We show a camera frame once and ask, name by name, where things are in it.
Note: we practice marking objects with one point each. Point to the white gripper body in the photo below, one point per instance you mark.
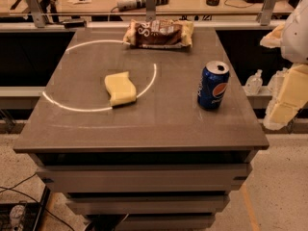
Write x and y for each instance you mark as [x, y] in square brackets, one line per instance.
[298, 36]

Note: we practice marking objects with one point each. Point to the clear sanitizer bottle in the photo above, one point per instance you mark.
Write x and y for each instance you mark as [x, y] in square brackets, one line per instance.
[276, 80]
[254, 83]

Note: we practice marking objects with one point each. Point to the left metal bracket post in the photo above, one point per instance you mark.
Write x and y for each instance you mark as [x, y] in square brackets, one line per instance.
[36, 13]

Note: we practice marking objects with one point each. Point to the blue pepsi can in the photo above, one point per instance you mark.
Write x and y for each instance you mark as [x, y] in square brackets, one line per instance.
[213, 84]

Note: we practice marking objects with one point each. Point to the yellow sponge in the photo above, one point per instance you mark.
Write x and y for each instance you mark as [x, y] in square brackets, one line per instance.
[120, 88]

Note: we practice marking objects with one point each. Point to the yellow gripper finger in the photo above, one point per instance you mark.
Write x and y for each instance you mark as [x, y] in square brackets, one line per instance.
[274, 38]
[292, 96]

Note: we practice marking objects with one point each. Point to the black wire basket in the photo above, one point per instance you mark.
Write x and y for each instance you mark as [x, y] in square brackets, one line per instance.
[23, 215]

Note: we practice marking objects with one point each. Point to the grey drawer cabinet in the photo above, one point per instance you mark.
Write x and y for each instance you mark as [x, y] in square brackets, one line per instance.
[161, 162]

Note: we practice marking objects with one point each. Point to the clear sanitizer bottle left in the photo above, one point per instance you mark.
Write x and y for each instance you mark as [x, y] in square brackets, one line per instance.
[254, 83]

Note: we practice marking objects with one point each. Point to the clear sanitizer bottle right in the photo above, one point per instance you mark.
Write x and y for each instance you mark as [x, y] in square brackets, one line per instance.
[276, 80]

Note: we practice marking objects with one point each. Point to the brown chip bag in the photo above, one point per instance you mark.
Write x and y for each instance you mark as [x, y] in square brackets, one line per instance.
[160, 34]

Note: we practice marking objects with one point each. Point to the middle metal bracket post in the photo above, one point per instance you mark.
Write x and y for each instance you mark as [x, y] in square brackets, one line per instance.
[150, 6]

